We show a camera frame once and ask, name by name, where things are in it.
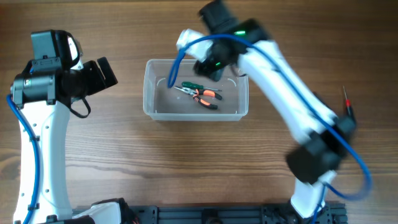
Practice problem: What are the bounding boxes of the orange black needle-nose pliers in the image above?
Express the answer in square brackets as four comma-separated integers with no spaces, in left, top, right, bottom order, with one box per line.
[174,85,223,111]

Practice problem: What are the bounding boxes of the green handled screwdriver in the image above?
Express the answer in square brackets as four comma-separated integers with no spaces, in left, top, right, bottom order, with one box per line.
[182,82,221,91]

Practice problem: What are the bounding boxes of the red black screwdriver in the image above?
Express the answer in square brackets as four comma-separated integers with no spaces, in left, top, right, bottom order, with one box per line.
[343,86,356,122]

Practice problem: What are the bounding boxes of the blue right camera cable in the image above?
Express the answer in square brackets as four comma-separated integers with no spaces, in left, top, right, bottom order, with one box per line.
[167,33,373,224]

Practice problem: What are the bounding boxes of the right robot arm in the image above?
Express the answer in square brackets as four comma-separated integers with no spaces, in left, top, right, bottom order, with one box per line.
[191,1,356,222]

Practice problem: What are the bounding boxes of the blue left camera cable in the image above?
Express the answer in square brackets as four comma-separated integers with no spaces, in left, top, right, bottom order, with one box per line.
[5,93,41,224]

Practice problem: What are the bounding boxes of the clear plastic container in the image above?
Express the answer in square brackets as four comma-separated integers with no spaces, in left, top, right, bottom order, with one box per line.
[143,59,249,121]

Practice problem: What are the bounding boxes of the blue camera cable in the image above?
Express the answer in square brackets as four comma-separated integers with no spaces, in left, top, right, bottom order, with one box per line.
[167,33,373,224]
[5,93,41,224]

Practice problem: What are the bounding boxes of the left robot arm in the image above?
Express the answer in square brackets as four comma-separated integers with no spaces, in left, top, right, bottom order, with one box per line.
[6,30,139,223]

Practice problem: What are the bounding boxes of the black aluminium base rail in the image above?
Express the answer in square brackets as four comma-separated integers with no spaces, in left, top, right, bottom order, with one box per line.
[71,203,348,224]

